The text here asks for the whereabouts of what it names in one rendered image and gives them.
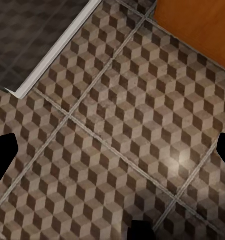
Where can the cabinet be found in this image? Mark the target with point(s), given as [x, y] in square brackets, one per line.
[200, 23]

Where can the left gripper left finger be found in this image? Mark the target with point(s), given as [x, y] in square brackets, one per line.
[8, 151]

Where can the shower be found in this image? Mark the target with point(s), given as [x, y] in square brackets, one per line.
[55, 50]

